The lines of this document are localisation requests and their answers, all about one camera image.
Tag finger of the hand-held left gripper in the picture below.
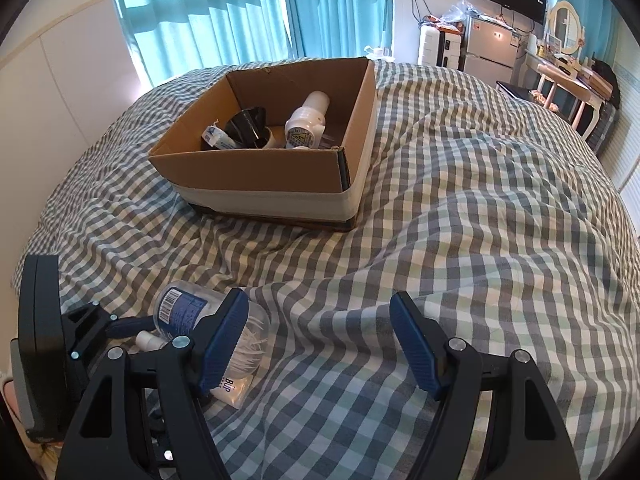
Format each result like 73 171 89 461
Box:
64 302 162 358

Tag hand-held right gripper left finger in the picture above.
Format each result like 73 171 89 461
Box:
54 287 251 480

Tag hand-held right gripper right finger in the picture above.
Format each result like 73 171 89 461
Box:
389 291 583 480

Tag small white bottle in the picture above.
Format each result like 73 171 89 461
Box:
135 330 168 353

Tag clear cotton swab jar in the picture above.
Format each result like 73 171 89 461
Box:
152 282 271 376

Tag cardboard box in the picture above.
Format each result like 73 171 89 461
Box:
147 57 377 233

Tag white toothpaste tube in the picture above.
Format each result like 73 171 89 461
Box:
201 120 236 151

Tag black glossy object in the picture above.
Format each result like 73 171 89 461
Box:
222 106 268 150

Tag white plastic bottle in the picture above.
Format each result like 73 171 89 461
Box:
284 91 331 151

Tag grey checked blanket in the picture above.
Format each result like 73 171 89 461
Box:
10 57 640 480

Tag dark suitcase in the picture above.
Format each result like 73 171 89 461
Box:
585 102 621 156

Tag black and white suitcase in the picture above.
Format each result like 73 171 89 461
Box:
437 30 466 70

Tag white dressing table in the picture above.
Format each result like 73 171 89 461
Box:
525 52 608 136

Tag wooden chair with black seat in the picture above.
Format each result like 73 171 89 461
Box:
495 62 591 128

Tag silver mini fridge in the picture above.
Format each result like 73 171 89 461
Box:
459 14 528 86

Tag brown flat box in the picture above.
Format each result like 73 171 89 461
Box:
575 67 613 98

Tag wide teal curtain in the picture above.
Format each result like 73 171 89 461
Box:
102 0 293 88

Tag black bag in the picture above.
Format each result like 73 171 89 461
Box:
590 59 621 108

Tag clear plastic bag on fridge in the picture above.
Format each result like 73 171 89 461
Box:
440 2 481 28

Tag white oval mirror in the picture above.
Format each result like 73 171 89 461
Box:
546 1 585 56

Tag narrow teal curtain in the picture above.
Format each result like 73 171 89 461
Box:
280 0 393 61

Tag teal curtain beside wardrobe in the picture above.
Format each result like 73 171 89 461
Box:
557 0 626 66

